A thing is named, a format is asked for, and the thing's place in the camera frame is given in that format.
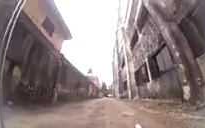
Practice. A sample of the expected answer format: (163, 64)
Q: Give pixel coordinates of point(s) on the grey rubble strip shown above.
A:
(176, 107)

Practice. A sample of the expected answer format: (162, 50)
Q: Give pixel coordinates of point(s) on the pink building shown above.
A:
(94, 83)

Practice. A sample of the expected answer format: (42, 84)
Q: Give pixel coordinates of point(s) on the reddish dirt road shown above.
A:
(100, 115)

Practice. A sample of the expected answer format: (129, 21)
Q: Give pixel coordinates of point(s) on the robot's own part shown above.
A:
(137, 126)

